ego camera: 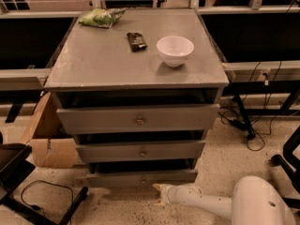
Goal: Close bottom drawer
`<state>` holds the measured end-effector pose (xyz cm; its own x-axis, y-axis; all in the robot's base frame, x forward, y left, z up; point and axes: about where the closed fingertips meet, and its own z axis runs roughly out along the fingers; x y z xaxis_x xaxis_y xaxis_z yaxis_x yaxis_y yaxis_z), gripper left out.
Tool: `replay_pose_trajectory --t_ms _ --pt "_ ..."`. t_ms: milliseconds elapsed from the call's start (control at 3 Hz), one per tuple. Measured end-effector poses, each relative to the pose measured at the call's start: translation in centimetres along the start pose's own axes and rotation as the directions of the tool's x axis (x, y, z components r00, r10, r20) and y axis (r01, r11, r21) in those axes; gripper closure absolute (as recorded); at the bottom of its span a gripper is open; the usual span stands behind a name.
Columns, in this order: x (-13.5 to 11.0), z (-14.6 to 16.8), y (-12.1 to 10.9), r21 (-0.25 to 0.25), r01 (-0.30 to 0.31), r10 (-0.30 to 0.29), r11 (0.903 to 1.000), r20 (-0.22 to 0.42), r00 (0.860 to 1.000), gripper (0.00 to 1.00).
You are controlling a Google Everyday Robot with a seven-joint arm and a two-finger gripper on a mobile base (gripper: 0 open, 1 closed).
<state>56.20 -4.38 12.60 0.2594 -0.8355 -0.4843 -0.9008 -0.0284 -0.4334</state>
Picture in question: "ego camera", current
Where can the black office chair right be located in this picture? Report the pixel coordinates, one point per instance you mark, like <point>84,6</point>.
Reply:
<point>288,161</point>

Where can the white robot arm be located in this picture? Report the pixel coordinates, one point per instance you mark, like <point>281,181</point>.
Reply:
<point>254,201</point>

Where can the white ceramic bowl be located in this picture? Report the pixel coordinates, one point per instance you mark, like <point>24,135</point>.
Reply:
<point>174,51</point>

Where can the grey middle drawer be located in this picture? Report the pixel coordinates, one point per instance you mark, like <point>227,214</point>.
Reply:
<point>138,151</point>

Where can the grey drawer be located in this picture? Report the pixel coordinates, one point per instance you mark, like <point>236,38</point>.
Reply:
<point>138,151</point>
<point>141,173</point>
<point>138,118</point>

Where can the dark snack packet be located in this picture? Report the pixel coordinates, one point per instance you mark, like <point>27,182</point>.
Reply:
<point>136,42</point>

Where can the grey wooden drawer cabinet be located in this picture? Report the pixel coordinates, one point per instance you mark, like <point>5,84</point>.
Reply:
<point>97,68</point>

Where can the grey bottom drawer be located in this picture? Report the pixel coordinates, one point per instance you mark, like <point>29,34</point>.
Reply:
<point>141,173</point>

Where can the grey top drawer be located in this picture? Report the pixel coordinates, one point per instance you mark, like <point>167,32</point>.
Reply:
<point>138,118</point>

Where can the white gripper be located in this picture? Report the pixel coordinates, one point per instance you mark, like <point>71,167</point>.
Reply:
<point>170,194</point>

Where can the green chip bag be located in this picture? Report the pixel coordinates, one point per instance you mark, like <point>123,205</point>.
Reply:
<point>102,18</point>

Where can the black desk leg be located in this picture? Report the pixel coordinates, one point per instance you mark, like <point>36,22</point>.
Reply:
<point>250,131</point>

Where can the brown cardboard box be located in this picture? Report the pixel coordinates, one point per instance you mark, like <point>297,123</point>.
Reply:
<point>51,146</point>

